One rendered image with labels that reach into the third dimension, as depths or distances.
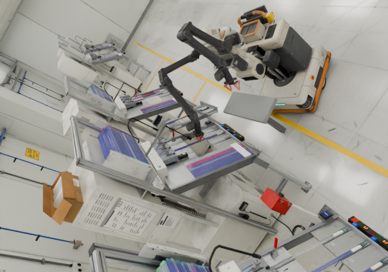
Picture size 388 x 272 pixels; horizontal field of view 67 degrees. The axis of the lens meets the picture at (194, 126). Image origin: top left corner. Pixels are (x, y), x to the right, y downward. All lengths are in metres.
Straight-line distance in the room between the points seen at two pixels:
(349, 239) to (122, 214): 1.34
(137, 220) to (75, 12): 8.17
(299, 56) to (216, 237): 1.79
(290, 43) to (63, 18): 7.76
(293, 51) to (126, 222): 2.02
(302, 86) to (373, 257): 1.72
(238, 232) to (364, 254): 1.23
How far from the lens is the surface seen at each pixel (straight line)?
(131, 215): 2.12
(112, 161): 1.99
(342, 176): 2.76
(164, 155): 2.41
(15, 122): 5.33
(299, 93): 2.97
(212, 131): 2.74
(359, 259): 1.71
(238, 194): 2.47
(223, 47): 2.31
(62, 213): 2.00
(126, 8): 9.93
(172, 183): 2.18
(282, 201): 2.04
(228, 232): 2.64
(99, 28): 9.82
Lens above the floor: 2.38
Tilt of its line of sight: 32 degrees down
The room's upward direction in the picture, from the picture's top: 61 degrees counter-clockwise
